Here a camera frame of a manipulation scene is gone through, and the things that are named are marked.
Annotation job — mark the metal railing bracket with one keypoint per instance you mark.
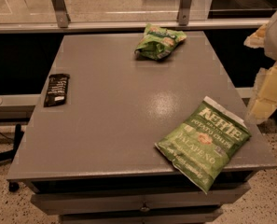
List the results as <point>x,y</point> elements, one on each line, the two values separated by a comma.
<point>183,12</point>
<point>61,14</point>

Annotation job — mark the round metal drawer lock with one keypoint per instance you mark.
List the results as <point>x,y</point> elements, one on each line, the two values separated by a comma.
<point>144,208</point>

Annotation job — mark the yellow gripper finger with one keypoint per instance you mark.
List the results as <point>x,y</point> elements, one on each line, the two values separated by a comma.
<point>263,101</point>
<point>256,39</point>

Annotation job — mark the grey upper cabinet drawer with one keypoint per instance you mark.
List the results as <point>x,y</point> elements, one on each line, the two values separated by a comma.
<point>132,200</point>

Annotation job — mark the grey lower cabinet drawer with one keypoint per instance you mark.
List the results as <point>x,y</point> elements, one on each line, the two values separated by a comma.
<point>182,215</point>

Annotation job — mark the green jalapeno chip bag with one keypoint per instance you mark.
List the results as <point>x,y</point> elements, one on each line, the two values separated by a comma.
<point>204,143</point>

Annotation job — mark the green rice chip bag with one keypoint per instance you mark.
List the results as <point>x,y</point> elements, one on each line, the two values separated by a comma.
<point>158,43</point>

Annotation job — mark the right metal railing bracket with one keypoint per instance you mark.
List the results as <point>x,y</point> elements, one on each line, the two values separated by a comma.
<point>183,12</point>

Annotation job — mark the black chair base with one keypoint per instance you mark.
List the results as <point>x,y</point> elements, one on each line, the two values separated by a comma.
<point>9,155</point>

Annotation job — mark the grey cabinet drawer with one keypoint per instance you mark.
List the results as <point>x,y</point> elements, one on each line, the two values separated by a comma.
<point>132,200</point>
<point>182,215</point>

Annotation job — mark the left metal railing bracket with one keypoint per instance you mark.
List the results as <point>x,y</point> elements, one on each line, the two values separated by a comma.
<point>61,14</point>

